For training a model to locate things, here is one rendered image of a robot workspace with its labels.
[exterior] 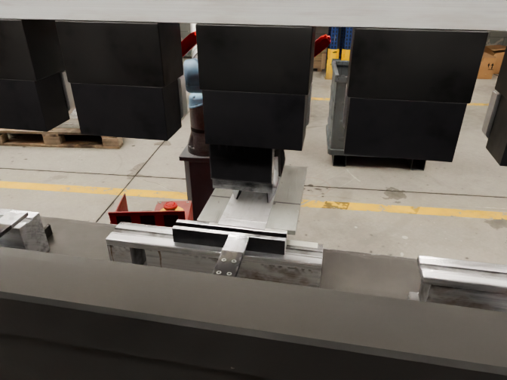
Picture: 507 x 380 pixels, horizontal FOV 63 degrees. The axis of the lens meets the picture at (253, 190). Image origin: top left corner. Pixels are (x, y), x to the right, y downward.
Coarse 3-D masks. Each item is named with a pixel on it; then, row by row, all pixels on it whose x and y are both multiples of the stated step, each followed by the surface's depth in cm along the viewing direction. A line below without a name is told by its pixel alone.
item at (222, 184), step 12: (216, 156) 64; (228, 156) 64; (240, 156) 64; (252, 156) 63; (264, 156) 63; (216, 168) 65; (228, 168) 65; (240, 168) 65; (252, 168) 64; (264, 168) 64; (216, 180) 68; (228, 180) 66; (240, 180) 66; (252, 180) 65; (264, 180) 65; (264, 192) 67
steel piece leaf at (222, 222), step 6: (222, 222) 73; (228, 222) 73; (234, 222) 73; (240, 222) 73; (246, 222) 73; (252, 222) 73; (258, 222) 73; (252, 228) 72; (258, 228) 72; (264, 228) 72
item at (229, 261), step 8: (232, 240) 68; (240, 240) 68; (248, 240) 69; (224, 248) 66; (232, 248) 66; (240, 248) 66; (224, 256) 64; (232, 256) 64; (240, 256) 64; (216, 264) 63; (224, 264) 63; (232, 264) 63; (240, 264) 63; (216, 272) 61; (224, 272) 61; (232, 272) 61
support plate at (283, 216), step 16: (288, 176) 90; (304, 176) 90; (224, 192) 83; (288, 192) 83; (208, 208) 78; (224, 208) 78; (272, 208) 78; (288, 208) 78; (272, 224) 73; (288, 224) 73
